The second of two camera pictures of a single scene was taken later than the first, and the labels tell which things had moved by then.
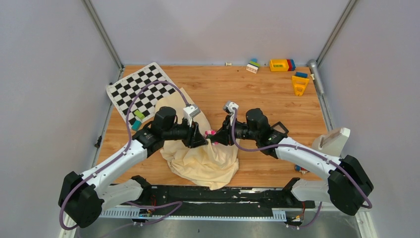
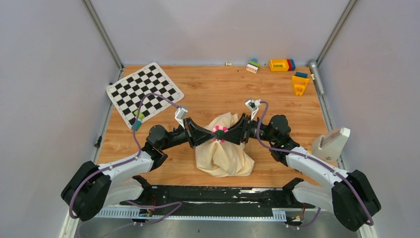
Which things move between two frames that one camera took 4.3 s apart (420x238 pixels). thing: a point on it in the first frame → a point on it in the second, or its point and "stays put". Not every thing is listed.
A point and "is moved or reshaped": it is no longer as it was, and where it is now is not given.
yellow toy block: (279, 65) stays put
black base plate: (250, 201) stays put
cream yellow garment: (209, 165) is moved or reshaped
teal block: (136, 125) stays put
